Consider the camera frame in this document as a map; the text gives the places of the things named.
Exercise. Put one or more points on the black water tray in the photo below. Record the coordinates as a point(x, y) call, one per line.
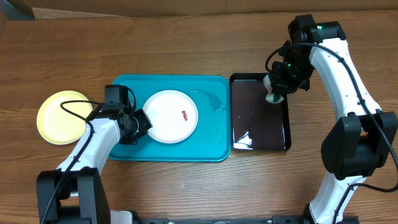
point(257, 125)

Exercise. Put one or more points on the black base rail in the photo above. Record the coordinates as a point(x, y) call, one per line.
point(273, 220)

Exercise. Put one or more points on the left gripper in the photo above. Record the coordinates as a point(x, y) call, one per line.
point(145, 124)

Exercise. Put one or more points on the yellow-green plate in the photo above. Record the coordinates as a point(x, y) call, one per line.
point(56, 125)

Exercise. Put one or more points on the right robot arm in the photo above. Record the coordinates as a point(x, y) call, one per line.
point(361, 139)

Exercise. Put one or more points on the teal plastic tray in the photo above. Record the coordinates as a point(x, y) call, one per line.
point(211, 139)

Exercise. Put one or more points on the white pink plate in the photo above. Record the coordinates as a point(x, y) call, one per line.
point(173, 116)

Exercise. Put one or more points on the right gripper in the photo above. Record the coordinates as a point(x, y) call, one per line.
point(282, 86)

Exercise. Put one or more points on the green and yellow sponge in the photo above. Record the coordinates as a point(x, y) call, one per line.
point(271, 97)

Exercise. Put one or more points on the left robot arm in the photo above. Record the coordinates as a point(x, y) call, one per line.
point(73, 192)

